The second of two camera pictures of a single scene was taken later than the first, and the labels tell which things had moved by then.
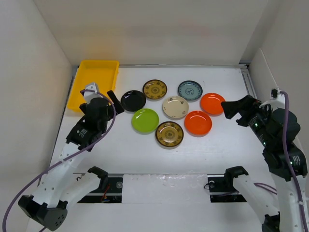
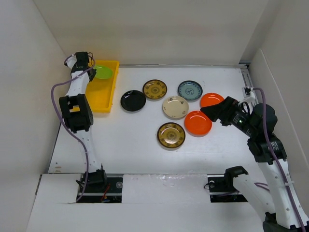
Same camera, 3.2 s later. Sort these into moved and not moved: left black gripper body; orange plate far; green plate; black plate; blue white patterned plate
Moved: green plate; left black gripper body
Not moved: orange plate far; black plate; blue white patterned plate
